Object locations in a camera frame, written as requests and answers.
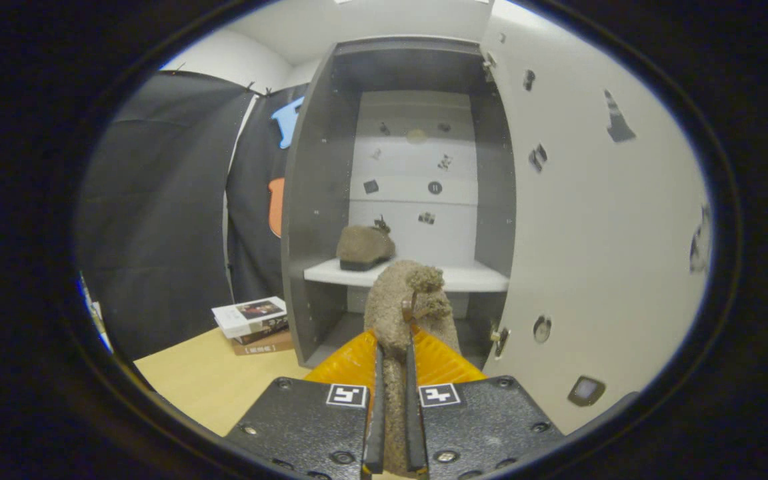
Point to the dark book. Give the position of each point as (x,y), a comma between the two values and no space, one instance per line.
(270,331)

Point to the brown fuzzy shoe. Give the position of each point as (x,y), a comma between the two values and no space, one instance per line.
(364,246)
(394,306)

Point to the white book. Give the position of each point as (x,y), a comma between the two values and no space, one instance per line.
(244,314)

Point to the white cabinet shelf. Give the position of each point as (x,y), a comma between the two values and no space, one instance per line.
(470,276)

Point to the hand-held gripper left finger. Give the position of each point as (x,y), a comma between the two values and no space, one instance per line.
(377,426)

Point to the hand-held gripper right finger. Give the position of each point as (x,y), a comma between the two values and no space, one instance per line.
(414,433)

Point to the metal door hinge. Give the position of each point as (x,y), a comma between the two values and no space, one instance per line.
(488,65)
(500,340)

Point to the grey shoe cabinet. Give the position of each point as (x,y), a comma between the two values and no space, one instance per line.
(310,200)

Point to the brown book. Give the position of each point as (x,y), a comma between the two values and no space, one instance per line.
(264,345)

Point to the light grey shoe cabinet door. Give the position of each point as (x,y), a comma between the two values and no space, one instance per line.
(590,233)

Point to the black backdrop cloth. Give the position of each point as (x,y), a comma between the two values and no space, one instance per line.
(157,213)

